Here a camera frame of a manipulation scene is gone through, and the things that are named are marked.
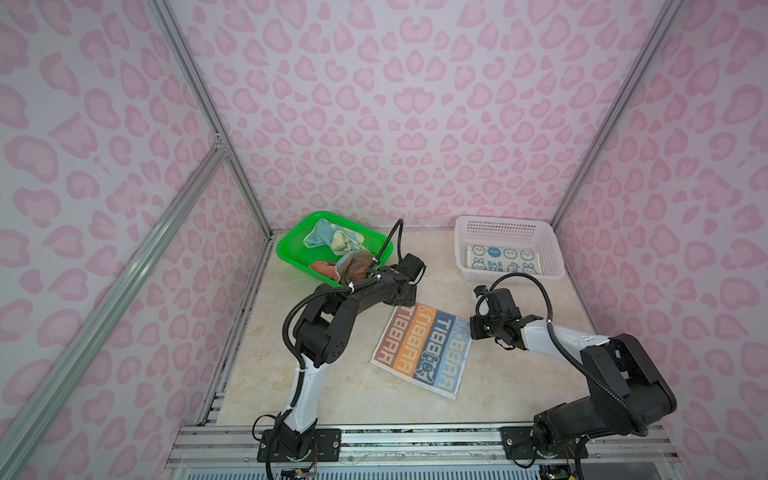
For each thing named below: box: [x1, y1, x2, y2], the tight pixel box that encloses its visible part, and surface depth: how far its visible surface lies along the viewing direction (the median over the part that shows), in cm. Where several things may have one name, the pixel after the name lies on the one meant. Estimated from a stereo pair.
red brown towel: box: [310, 251, 374, 285], surface depth 100 cm
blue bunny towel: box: [467, 244, 542, 275], surface depth 110 cm
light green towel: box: [303, 218, 365, 255], surface depth 112 cm
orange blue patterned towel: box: [370, 303, 472, 399], surface depth 90 cm
